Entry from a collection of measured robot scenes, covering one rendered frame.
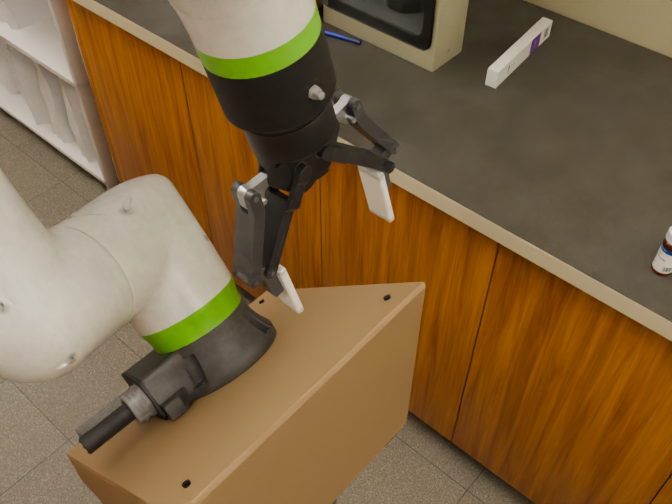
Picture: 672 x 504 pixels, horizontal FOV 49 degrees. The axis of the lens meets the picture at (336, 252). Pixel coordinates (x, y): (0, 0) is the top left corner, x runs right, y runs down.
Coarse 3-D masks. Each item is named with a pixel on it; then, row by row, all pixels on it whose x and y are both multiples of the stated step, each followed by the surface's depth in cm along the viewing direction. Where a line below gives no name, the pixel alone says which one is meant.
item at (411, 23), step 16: (336, 0) 165; (352, 0) 162; (368, 0) 159; (384, 0) 155; (400, 0) 152; (416, 0) 150; (432, 0) 147; (352, 16) 165; (368, 16) 161; (384, 16) 158; (400, 16) 155; (416, 16) 152; (432, 16) 149; (384, 32) 161; (400, 32) 158; (416, 32) 154; (432, 32) 152
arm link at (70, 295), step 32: (0, 192) 68; (0, 224) 67; (32, 224) 70; (0, 256) 67; (32, 256) 69; (64, 256) 72; (96, 256) 74; (0, 288) 67; (32, 288) 68; (64, 288) 70; (96, 288) 73; (128, 288) 76; (0, 320) 67; (32, 320) 68; (64, 320) 69; (96, 320) 73; (128, 320) 79; (0, 352) 68; (32, 352) 68; (64, 352) 70
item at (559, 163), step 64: (128, 0) 180; (512, 0) 180; (192, 64) 166; (384, 64) 162; (448, 64) 162; (576, 64) 162; (640, 64) 162; (384, 128) 147; (448, 128) 147; (512, 128) 147; (576, 128) 147; (640, 128) 147; (448, 192) 134; (512, 192) 134; (576, 192) 134; (640, 192) 134; (576, 256) 124; (640, 256) 124; (640, 320) 119
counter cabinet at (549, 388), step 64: (128, 64) 194; (128, 128) 217; (192, 128) 190; (192, 192) 212; (320, 192) 167; (320, 256) 183; (384, 256) 164; (448, 256) 148; (512, 256) 135; (448, 320) 161; (512, 320) 146; (576, 320) 133; (448, 384) 176; (512, 384) 158; (576, 384) 144; (640, 384) 131; (512, 448) 173; (576, 448) 156; (640, 448) 142
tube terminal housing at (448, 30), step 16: (448, 0) 149; (464, 0) 154; (336, 16) 170; (448, 16) 153; (464, 16) 158; (352, 32) 169; (368, 32) 166; (448, 32) 156; (384, 48) 165; (400, 48) 162; (416, 48) 159; (432, 48) 156; (448, 48) 160; (416, 64) 161; (432, 64) 158
